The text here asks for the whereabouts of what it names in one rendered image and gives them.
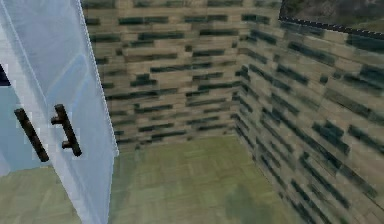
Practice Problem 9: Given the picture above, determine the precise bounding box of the black door handle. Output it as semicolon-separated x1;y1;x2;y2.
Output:
50;103;83;158
13;107;50;163

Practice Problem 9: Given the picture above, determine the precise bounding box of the white room door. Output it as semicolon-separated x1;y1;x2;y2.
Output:
0;0;120;224

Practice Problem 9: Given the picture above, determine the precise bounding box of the black framed window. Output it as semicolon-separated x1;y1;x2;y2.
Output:
278;0;384;41

